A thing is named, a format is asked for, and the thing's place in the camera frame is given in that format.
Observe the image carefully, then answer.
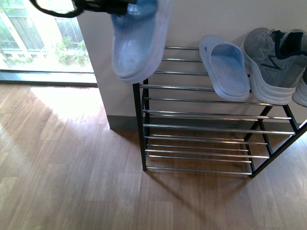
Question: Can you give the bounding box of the grey sneaker one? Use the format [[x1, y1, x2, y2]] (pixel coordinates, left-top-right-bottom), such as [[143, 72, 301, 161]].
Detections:
[[241, 28, 307, 105], [292, 70, 307, 107]]

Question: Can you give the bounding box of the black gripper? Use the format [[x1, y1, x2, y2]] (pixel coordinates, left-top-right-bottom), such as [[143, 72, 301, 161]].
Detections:
[[72, 0, 138, 16]]

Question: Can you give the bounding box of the black metal shoe rack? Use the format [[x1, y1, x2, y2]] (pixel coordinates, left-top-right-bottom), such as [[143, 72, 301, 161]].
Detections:
[[132, 46, 307, 178]]

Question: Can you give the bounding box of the black cable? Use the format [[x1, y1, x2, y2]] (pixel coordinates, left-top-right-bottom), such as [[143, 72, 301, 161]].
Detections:
[[29, 0, 85, 19]]

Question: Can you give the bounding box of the light blue slipper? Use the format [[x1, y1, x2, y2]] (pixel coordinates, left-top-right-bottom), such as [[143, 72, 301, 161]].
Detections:
[[199, 35, 250, 102], [111, 0, 173, 84]]

